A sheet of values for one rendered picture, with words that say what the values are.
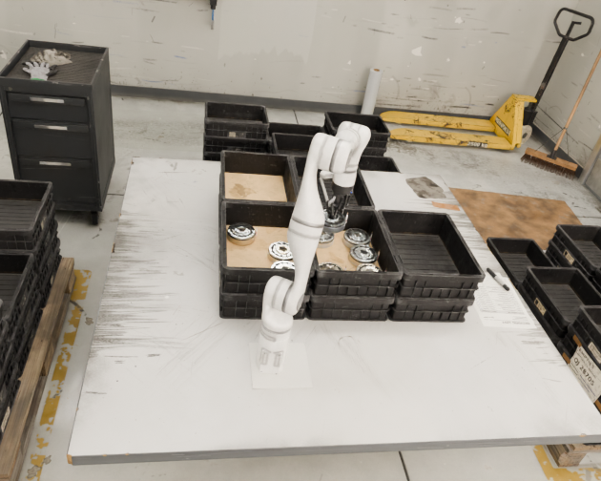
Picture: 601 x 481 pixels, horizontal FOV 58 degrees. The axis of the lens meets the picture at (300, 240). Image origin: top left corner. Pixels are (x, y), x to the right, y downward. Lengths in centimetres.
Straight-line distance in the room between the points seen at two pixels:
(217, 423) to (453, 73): 454
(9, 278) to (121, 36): 295
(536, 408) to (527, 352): 25
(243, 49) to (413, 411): 391
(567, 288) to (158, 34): 371
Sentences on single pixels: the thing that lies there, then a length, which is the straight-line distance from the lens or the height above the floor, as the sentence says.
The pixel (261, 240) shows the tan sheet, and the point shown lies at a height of 83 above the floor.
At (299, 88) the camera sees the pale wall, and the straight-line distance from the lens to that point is 526.
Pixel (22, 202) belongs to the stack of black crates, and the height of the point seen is 49.
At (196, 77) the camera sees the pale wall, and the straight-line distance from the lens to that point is 517.
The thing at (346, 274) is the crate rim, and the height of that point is 92.
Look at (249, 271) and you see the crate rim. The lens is 174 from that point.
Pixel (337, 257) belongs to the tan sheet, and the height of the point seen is 83.
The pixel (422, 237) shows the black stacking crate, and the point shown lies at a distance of 226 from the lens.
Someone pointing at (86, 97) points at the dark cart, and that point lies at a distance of 312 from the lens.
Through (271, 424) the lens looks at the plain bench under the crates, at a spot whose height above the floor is 70.
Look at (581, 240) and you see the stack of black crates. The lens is 364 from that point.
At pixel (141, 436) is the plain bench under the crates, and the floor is 70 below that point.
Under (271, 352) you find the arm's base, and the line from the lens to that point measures 167.
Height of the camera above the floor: 203
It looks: 36 degrees down
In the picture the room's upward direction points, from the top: 10 degrees clockwise
